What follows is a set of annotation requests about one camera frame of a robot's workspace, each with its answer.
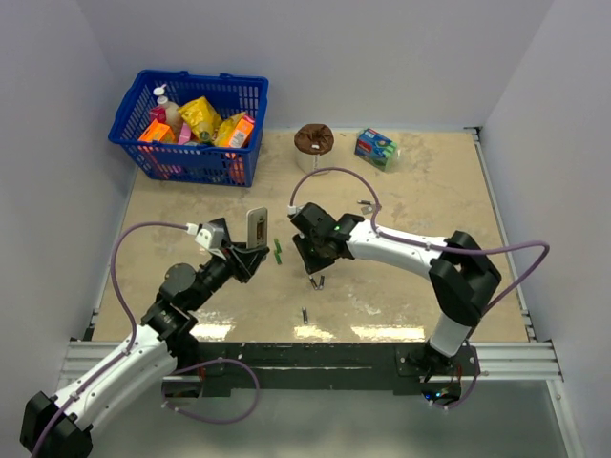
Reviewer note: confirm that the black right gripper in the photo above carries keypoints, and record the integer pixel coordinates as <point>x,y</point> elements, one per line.
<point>311,265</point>

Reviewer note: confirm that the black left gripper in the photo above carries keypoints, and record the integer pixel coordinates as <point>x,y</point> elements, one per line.
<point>241,262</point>

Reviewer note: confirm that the beige white remote control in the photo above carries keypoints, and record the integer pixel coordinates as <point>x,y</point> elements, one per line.
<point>256,227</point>

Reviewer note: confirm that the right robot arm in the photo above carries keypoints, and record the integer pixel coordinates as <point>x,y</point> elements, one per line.
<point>463,279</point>

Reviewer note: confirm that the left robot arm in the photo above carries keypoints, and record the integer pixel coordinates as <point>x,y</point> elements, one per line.
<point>61,425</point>

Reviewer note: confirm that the white roll with brown top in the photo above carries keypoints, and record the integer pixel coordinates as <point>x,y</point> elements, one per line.
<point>314,144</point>

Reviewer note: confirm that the orange carton right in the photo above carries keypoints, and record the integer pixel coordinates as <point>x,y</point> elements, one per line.
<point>235,131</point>

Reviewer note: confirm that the orange carton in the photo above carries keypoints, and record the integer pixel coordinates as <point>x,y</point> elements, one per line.
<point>235,131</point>
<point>158,132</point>

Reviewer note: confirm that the pink carton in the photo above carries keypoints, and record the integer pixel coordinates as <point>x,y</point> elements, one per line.
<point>185,134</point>

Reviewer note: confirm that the blue plastic basket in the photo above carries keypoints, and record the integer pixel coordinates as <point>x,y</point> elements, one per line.
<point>197,162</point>

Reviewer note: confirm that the green sponge pack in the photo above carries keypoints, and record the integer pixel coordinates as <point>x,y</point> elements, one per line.
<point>376,149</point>

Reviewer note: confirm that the yellow snack bag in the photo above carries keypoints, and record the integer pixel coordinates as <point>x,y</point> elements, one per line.
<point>202,117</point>

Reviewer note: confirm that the orange carton left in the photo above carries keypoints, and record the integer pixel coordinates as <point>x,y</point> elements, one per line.
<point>158,132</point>

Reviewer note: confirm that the soap pump bottle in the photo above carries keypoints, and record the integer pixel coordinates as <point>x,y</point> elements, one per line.
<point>171,116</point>

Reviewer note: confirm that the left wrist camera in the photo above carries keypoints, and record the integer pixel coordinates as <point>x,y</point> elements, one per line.
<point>208,236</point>

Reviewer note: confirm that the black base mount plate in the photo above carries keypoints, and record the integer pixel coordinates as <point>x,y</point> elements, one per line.
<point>401,368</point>

